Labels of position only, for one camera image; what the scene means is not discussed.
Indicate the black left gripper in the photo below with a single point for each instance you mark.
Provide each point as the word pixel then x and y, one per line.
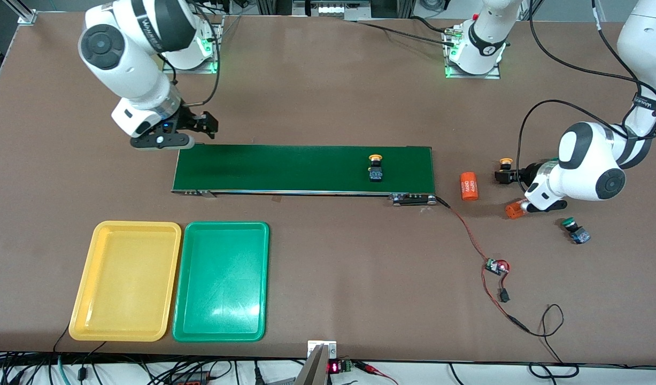
pixel 530 172

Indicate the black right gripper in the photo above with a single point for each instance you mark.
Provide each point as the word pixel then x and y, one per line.
pixel 187 120

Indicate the yellow push button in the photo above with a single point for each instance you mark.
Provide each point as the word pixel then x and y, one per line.
pixel 376 168
pixel 506 161

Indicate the orange cylinder battery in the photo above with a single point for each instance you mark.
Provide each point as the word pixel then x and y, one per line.
pixel 515 209
pixel 469 186

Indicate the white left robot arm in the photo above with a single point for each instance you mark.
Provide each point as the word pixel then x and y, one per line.
pixel 589 166

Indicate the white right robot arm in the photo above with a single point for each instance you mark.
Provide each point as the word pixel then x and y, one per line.
pixel 124 59

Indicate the green conveyor belt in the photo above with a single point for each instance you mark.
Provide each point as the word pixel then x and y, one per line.
pixel 285 171

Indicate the small green circuit board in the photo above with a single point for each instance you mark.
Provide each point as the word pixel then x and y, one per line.
pixel 495 266

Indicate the green plastic tray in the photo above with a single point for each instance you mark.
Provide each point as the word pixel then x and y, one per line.
pixel 221 283

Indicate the yellow plastic tray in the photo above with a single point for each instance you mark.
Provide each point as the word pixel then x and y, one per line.
pixel 124 299

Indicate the red clip lead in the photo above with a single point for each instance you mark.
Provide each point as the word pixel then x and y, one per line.
pixel 370 369

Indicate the orange power strip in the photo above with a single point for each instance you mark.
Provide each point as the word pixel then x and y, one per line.
pixel 188 378

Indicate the red digit display module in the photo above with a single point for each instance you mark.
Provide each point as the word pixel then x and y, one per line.
pixel 334 367

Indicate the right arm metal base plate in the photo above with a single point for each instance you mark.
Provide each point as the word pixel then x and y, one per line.
pixel 213 67

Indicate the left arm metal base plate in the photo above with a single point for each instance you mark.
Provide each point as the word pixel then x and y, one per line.
pixel 493 75

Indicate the aluminium table corner bracket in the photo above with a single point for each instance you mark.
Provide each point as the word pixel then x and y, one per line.
pixel 27 17

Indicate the grey metal camera bracket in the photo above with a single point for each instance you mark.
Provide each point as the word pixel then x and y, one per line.
pixel 314 369

